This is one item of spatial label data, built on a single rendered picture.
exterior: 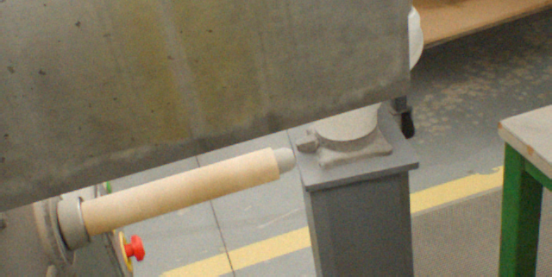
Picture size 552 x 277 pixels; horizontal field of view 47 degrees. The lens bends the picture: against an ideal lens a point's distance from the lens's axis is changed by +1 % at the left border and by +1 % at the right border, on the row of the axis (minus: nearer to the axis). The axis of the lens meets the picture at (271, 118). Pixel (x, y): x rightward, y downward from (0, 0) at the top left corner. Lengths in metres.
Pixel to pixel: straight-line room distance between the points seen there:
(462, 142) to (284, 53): 2.43
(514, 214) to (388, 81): 0.92
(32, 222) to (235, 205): 2.03
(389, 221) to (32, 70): 1.32
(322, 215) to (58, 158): 1.22
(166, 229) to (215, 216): 0.20
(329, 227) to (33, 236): 1.10
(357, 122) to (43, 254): 1.01
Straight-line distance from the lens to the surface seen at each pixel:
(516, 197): 1.27
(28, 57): 0.35
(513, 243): 1.35
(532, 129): 1.21
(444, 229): 2.35
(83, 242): 0.59
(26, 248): 0.53
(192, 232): 2.49
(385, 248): 1.66
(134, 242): 0.96
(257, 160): 0.58
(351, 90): 0.40
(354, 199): 1.53
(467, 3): 2.99
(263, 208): 2.51
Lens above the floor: 1.60
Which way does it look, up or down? 32 degrees down
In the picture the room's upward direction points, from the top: 10 degrees counter-clockwise
